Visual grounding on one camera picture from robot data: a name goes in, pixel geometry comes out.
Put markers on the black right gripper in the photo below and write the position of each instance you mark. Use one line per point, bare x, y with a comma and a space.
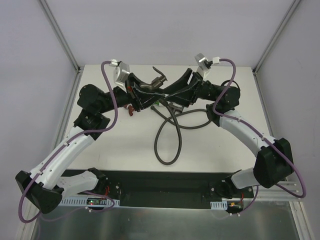
196, 83

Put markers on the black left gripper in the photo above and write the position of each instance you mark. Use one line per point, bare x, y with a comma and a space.
130, 90

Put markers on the grey metal faucet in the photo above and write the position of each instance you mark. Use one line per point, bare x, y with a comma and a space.
156, 83

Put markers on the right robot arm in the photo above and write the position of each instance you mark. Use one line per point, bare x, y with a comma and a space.
273, 156

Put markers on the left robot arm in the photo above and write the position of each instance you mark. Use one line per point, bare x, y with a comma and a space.
44, 186

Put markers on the brown plastic faucet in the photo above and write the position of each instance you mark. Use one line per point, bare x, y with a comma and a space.
130, 109

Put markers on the grey angle valve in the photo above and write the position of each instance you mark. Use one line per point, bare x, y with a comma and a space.
176, 108

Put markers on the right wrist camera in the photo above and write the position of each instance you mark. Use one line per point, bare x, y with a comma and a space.
205, 65

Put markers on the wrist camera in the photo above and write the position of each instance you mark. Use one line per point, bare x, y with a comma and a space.
120, 73
205, 65

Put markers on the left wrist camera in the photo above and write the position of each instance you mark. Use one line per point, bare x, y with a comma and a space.
120, 73

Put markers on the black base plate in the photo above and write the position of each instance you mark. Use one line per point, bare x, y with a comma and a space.
151, 189

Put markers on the aluminium frame post left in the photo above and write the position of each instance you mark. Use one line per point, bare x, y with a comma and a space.
59, 34

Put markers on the aluminium frame post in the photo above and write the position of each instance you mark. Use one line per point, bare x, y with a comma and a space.
277, 34
59, 34

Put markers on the white cable duct right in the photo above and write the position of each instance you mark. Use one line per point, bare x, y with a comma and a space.
219, 205

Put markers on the white cable duct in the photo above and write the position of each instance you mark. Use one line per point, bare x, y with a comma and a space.
219, 205
89, 201

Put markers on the white cable duct left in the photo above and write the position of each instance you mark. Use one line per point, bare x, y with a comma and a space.
89, 201

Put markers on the aluminium frame post right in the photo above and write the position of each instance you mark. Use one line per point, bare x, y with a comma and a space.
277, 34

